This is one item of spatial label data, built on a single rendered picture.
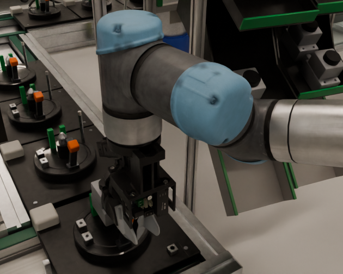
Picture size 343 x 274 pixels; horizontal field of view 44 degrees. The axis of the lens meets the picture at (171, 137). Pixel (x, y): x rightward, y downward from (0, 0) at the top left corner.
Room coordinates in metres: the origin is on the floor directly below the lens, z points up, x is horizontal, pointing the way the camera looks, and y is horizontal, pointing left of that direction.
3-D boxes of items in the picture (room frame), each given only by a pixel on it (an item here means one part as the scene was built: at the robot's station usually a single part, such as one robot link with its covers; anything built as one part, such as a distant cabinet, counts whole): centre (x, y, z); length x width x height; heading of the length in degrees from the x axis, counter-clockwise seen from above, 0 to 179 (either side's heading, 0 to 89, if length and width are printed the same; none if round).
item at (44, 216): (0.60, 0.24, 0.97); 0.05 x 0.05 x 0.04; 31
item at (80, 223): (0.55, 0.16, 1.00); 0.02 x 0.01 x 0.02; 31
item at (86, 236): (0.52, 0.15, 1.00); 0.02 x 0.01 x 0.02; 31
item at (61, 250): (0.56, 0.11, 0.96); 0.24 x 0.24 x 0.02; 31
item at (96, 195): (0.57, 0.11, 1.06); 0.08 x 0.04 x 0.07; 31
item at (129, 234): (0.45, 0.06, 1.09); 0.06 x 0.03 x 0.09; 31
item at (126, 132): (0.47, 0.05, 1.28); 0.08 x 0.08 x 0.05
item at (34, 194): (0.78, 0.24, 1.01); 0.24 x 0.24 x 0.13; 31
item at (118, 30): (0.46, 0.05, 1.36); 0.09 x 0.08 x 0.11; 44
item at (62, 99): (0.99, 0.37, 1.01); 0.24 x 0.24 x 0.13; 31
